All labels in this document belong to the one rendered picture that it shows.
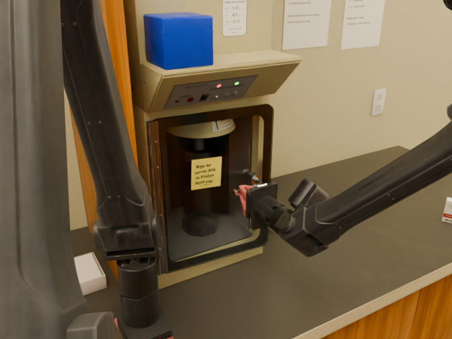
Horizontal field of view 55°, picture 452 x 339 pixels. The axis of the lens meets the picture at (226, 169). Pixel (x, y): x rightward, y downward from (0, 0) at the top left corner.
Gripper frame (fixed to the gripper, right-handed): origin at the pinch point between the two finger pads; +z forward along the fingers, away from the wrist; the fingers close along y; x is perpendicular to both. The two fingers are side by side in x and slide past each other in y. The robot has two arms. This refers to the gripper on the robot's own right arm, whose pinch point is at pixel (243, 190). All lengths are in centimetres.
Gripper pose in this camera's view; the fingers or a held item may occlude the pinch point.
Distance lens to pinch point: 103.4
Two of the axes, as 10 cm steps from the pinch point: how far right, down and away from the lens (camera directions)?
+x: -8.7, 2.1, -4.5
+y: 0.0, -9.1, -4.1
